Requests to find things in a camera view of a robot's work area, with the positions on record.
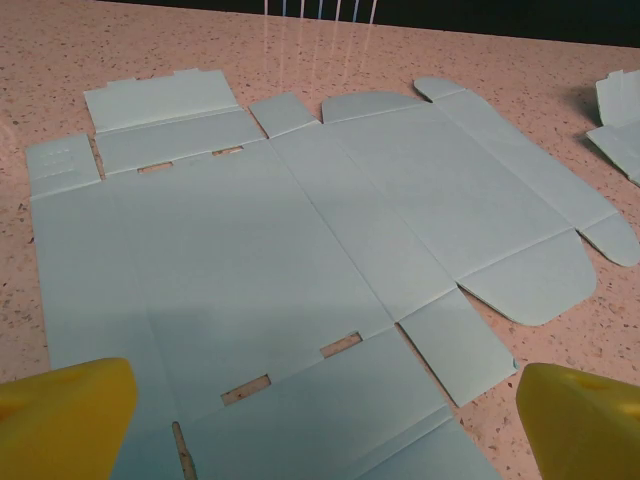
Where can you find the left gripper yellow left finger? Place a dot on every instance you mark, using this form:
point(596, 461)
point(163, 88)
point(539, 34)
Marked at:
point(60, 425)

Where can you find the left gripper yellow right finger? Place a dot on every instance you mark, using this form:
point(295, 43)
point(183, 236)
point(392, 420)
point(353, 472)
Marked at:
point(580, 430)

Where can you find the light blue paper box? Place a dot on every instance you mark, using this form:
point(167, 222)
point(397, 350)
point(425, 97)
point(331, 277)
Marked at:
point(620, 145)
point(250, 250)

